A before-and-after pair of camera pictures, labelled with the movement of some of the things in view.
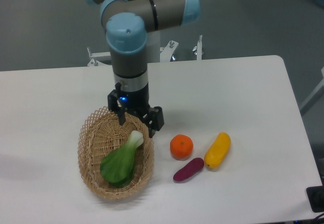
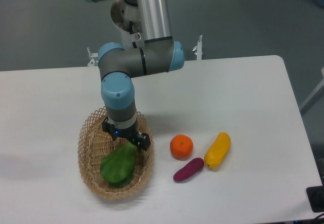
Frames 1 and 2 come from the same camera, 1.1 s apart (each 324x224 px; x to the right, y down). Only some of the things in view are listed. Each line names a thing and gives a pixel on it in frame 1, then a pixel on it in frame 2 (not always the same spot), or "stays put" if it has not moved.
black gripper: [134, 98] → [142, 142]
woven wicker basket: [100, 133] stays put
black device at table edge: [316, 196] stays put
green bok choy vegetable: [117, 167] stays put
